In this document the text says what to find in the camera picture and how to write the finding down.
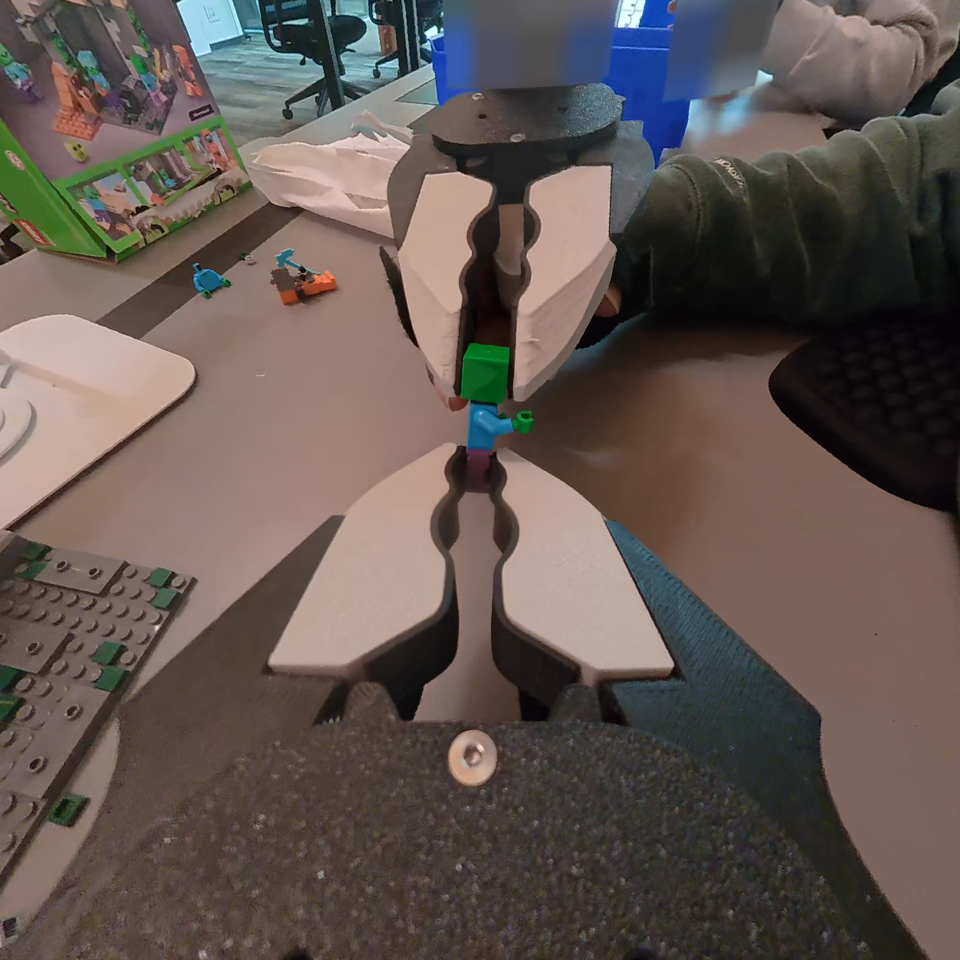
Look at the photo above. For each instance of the person's right forearm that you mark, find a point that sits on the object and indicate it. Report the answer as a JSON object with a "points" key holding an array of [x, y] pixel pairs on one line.
{"points": [[787, 225]]}

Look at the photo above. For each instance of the black office chair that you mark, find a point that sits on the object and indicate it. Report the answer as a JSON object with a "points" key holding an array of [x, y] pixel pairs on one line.
{"points": [[315, 45]]}

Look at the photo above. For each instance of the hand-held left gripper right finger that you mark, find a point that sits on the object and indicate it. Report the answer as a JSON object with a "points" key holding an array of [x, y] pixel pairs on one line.
{"points": [[577, 592]]}

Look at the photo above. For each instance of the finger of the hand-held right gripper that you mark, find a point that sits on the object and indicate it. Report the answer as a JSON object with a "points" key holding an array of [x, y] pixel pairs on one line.
{"points": [[435, 255], [574, 255]]}

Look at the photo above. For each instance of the white rounded board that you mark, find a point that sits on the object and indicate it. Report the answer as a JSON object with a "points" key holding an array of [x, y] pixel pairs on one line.
{"points": [[90, 382]]}

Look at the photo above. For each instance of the white crumpled paper bag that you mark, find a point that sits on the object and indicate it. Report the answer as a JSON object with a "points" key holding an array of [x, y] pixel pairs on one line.
{"points": [[330, 180]]}

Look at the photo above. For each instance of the brick set cardboard box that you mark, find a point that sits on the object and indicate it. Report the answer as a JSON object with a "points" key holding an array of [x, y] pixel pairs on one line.
{"points": [[112, 135]]}

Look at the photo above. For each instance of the green headed toy minifigure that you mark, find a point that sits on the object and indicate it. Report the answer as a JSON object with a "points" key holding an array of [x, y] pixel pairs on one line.
{"points": [[486, 371]]}

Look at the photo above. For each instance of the small orange grey brick model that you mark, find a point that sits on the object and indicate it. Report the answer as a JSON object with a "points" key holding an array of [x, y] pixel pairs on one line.
{"points": [[304, 285]]}

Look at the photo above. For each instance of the person's right hand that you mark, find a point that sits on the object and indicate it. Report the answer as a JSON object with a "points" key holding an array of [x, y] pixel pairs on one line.
{"points": [[610, 301]]}

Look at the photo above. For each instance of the grey brick building model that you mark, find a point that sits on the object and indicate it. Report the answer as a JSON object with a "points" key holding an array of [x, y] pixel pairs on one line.
{"points": [[67, 637]]}

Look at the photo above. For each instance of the small blue toy creature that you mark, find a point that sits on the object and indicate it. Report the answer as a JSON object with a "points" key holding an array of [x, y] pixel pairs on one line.
{"points": [[204, 280]]}

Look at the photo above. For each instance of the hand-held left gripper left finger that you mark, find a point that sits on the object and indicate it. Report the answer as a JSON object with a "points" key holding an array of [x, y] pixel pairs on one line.
{"points": [[367, 592]]}

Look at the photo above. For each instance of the blue plastic bin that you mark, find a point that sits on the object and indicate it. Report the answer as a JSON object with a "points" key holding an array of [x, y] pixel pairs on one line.
{"points": [[637, 67]]}

